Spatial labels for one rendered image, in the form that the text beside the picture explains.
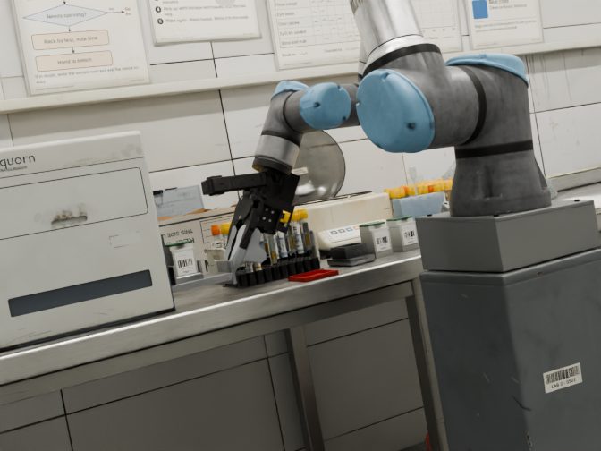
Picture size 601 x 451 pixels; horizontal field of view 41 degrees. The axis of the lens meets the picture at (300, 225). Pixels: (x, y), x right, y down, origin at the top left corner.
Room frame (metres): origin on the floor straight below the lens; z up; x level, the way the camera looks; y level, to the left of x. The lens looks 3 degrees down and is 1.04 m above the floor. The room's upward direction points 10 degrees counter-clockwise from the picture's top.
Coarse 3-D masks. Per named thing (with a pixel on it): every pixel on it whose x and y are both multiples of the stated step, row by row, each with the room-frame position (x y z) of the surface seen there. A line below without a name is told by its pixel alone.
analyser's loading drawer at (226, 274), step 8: (200, 264) 1.33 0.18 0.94; (216, 264) 1.41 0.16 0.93; (224, 264) 1.38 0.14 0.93; (232, 264) 1.35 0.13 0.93; (200, 272) 1.33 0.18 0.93; (216, 272) 1.41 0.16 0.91; (224, 272) 1.38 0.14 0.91; (232, 272) 1.35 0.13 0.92; (176, 280) 1.31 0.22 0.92; (184, 280) 1.32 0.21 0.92; (192, 280) 1.33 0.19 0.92; (200, 280) 1.33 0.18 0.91; (208, 280) 1.33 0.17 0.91; (216, 280) 1.34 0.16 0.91; (224, 280) 1.35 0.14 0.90; (232, 280) 1.36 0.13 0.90; (176, 288) 1.31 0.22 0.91; (184, 288) 1.32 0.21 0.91; (192, 288) 1.32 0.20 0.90
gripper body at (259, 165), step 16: (256, 160) 1.42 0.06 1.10; (272, 160) 1.40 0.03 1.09; (272, 176) 1.45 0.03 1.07; (288, 176) 1.43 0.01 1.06; (256, 192) 1.39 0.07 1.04; (272, 192) 1.42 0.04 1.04; (288, 192) 1.43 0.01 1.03; (240, 208) 1.42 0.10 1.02; (272, 208) 1.41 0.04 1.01; (288, 208) 1.41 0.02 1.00; (240, 224) 1.41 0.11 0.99; (272, 224) 1.40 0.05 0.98; (288, 224) 1.40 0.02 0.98
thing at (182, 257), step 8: (168, 248) 1.33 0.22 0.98; (176, 248) 1.33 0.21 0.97; (184, 248) 1.34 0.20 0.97; (192, 248) 1.34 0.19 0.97; (168, 256) 1.34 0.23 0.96; (176, 256) 1.32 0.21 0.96; (184, 256) 1.33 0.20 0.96; (192, 256) 1.33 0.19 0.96; (168, 264) 1.35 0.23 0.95; (176, 264) 1.32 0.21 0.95; (184, 264) 1.33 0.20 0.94; (192, 264) 1.33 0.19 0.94; (176, 272) 1.32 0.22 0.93; (184, 272) 1.33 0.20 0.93; (192, 272) 1.33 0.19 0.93
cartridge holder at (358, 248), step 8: (336, 248) 1.52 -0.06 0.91; (344, 248) 1.49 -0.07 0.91; (352, 248) 1.50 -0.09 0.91; (360, 248) 1.51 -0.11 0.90; (336, 256) 1.53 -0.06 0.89; (344, 256) 1.50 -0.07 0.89; (352, 256) 1.50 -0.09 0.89; (360, 256) 1.50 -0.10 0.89; (368, 256) 1.50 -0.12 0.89; (328, 264) 1.55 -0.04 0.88; (336, 264) 1.53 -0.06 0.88; (344, 264) 1.50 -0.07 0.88; (352, 264) 1.48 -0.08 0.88
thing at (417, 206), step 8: (432, 192) 1.71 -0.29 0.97; (440, 192) 1.68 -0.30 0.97; (392, 200) 1.68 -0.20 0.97; (400, 200) 1.65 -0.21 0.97; (408, 200) 1.65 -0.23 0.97; (416, 200) 1.66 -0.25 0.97; (424, 200) 1.66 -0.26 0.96; (432, 200) 1.67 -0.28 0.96; (440, 200) 1.68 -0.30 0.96; (400, 208) 1.65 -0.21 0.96; (408, 208) 1.65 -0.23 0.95; (416, 208) 1.66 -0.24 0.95; (424, 208) 1.66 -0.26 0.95; (432, 208) 1.67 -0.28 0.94; (440, 208) 1.68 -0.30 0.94; (400, 216) 1.66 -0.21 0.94; (416, 216) 1.66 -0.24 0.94
